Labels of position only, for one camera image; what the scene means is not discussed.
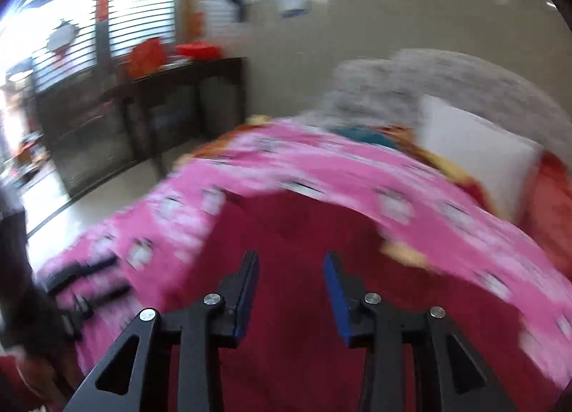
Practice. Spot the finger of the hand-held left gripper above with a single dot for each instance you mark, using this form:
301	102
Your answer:
107	293
85	267

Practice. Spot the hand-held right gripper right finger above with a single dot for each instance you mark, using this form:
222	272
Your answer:
336	287

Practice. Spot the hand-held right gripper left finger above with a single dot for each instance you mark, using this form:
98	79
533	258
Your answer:
246	280

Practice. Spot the person's left forearm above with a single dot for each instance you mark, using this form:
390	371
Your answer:
20	383

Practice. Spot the pink printed blanket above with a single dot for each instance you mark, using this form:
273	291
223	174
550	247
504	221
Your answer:
321	162

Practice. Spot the teal cloth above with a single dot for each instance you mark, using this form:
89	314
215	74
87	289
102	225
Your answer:
368	136

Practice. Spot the white pillow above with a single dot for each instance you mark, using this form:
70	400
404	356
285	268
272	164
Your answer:
473	153

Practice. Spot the dark wooden table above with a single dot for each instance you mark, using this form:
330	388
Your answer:
178	77

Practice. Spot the red bag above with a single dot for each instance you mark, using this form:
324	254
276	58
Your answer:
146	57

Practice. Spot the grey fuzzy blanket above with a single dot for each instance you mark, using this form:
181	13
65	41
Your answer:
402	77

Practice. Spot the round window decoration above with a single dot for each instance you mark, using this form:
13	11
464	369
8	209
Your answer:
62	41

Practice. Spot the red orange blanket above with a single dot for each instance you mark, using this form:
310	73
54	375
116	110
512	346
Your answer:
552	197

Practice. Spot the red box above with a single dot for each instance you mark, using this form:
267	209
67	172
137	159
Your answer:
199	50

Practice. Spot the window blinds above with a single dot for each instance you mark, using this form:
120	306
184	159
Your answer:
138	14

